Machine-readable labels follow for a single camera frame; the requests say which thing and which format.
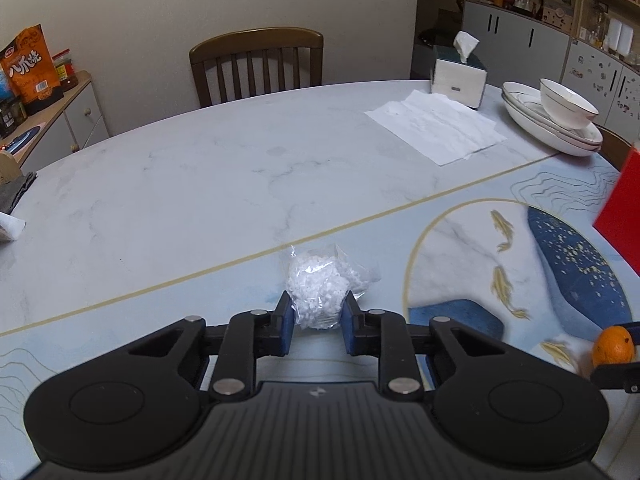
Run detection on stacked white plates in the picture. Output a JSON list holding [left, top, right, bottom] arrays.
[[501, 81, 604, 147]]

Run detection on red-lidded jar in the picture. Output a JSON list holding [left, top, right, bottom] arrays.
[[51, 48, 79, 92]]

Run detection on beige wooden holder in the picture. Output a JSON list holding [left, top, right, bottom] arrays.
[[0, 152, 24, 187]]

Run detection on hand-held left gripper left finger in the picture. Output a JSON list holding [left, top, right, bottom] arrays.
[[127, 290, 297, 405]]

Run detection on white sideboard cabinet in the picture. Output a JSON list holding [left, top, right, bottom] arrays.
[[0, 70, 111, 175]]

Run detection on orange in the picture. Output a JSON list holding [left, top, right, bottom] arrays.
[[592, 325, 635, 369]]

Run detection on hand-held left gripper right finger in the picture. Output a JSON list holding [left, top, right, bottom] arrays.
[[340, 290, 507, 403]]

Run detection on dark grey cloth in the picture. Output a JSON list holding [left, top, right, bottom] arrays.
[[0, 172, 39, 214]]

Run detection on white stickered cabinet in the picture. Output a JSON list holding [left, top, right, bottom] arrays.
[[562, 39, 640, 142]]

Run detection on dark bottle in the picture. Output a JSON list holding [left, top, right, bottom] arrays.
[[0, 67, 29, 137]]

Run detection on red box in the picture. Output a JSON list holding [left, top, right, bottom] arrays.
[[592, 142, 640, 277]]

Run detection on green tissue box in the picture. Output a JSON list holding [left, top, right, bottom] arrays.
[[429, 31, 489, 111]]

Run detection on wooden display shelf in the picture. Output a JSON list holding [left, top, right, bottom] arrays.
[[572, 0, 640, 72]]

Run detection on white paper towel sheet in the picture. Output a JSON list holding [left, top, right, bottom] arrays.
[[364, 88, 507, 167]]

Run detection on slatted wooden chair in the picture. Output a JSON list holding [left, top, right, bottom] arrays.
[[188, 27, 325, 109]]

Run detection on white cabinet with black handles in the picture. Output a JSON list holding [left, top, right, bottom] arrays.
[[462, 0, 574, 84]]

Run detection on blue oval mat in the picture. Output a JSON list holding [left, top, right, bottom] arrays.
[[0, 125, 42, 154]]

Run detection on orange snack bag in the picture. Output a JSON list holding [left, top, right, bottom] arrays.
[[0, 23, 65, 116]]

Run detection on white bowl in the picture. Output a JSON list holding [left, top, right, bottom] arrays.
[[538, 78, 600, 131]]

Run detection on round-backed wooden chair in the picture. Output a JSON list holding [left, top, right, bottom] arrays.
[[594, 124, 637, 172]]

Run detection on bag of white pellets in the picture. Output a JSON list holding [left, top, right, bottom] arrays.
[[283, 243, 384, 331]]

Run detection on white plate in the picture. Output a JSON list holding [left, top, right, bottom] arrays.
[[504, 97, 604, 158]]

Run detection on marble patterned desktop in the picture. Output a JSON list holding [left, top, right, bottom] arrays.
[[0, 80, 640, 480]]

